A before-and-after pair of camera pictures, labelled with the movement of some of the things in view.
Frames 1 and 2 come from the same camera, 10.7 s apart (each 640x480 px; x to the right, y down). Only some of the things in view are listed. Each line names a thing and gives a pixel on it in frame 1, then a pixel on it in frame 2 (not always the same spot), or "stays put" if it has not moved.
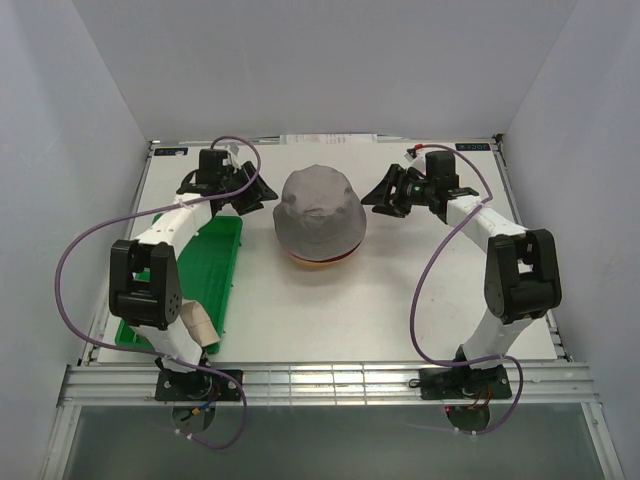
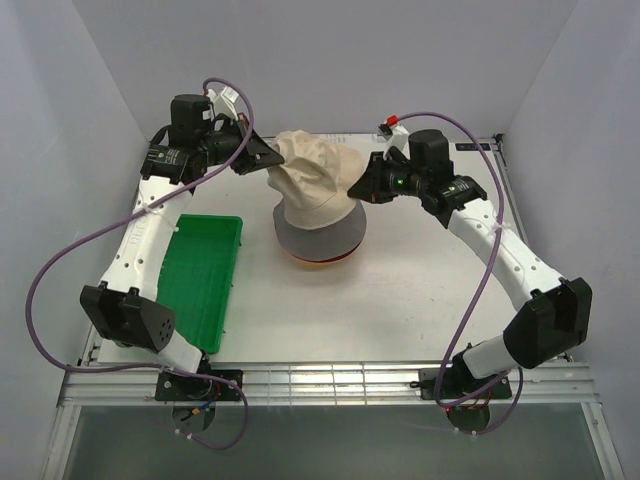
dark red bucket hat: [327, 260] stays put
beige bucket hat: [198, 323] -> [314, 179]
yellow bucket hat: [315, 265] stays put
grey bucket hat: [318, 216] stays put
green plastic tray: [207, 264] stays put
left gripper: [260, 191] -> [261, 154]
